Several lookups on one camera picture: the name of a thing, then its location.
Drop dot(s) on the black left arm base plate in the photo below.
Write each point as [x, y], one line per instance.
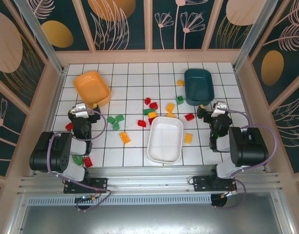
[100, 184]

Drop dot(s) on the orange plastic container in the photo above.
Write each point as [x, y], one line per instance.
[91, 85]

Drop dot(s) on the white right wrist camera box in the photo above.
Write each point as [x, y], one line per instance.
[218, 106]

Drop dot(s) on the aluminium frame post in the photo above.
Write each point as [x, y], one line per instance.
[256, 31]
[38, 31]

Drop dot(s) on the white plastic container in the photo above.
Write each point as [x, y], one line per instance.
[165, 139]

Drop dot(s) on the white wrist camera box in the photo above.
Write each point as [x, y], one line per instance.
[218, 106]
[79, 109]

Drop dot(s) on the yellow lego brick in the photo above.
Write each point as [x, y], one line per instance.
[152, 114]
[170, 115]
[180, 83]
[188, 138]
[170, 107]
[125, 137]

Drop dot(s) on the green lego brick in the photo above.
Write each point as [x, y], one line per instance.
[147, 111]
[180, 100]
[119, 118]
[77, 160]
[115, 126]
[111, 119]

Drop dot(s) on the aluminium side rail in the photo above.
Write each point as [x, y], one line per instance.
[59, 85]
[240, 85]

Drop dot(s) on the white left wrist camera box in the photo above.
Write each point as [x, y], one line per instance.
[79, 109]

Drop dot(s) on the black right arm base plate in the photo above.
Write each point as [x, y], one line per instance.
[200, 182]

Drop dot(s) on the aluminium mounting rail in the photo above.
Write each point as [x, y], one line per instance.
[149, 181]

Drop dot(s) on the grey metal sheet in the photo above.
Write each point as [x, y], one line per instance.
[149, 219]

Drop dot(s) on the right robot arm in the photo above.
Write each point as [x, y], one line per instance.
[251, 148]

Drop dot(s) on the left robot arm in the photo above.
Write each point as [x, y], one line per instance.
[54, 151]

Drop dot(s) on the teal plastic container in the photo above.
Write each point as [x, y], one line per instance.
[198, 85]

